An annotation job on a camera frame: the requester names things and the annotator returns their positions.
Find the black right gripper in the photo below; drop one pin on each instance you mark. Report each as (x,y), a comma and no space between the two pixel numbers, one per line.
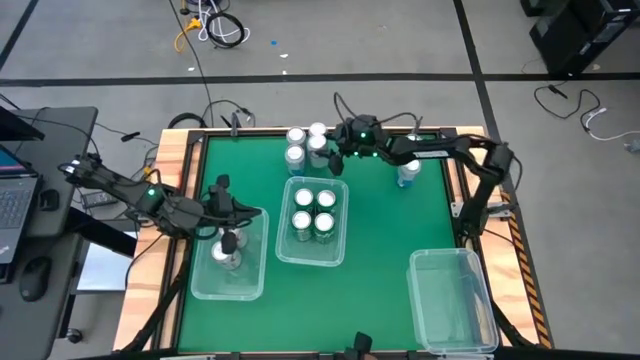
(365,142)

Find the wooden table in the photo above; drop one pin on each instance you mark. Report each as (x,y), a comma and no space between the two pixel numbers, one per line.
(170,145)

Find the black desk monitor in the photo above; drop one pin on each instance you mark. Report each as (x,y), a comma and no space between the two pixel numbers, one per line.
(17,127)

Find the black cabinet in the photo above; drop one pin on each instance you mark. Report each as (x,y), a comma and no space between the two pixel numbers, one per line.
(575,35)

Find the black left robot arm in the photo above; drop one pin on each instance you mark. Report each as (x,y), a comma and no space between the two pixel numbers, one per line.
(115,182)

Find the grey desk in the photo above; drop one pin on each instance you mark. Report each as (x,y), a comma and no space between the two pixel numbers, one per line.
(65,140)

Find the black caster wheel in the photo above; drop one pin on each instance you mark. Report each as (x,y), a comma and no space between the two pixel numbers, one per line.
(75,336)

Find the black computer mouse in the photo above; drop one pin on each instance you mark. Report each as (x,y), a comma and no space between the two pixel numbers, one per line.
(34,280)

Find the black metal table frame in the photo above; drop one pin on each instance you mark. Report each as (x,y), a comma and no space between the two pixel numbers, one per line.
(201,160)

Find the small black object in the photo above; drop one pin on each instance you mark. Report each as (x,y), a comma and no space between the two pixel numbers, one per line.
(362,342)

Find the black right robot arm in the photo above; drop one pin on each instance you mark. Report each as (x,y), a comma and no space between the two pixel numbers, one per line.
(435,150)

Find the small black puck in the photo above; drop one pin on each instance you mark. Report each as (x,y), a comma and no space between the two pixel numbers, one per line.
(49,200)

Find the black laptop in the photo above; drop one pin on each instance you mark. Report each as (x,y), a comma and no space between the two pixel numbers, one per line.
(15,210)

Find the yellow black hazard tape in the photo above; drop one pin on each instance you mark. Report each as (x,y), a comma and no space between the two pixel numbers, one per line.
(530,295)

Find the clear plastic bin with label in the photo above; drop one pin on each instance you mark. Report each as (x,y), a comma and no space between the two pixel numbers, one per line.
(310,255)

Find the black table clamp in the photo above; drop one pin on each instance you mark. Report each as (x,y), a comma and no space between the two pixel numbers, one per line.
(234,125)
(417,124)

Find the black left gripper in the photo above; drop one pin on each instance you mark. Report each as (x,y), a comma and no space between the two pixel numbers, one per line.
(220,210)

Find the black power adapter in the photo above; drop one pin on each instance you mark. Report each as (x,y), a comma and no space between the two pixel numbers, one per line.
(100,201)

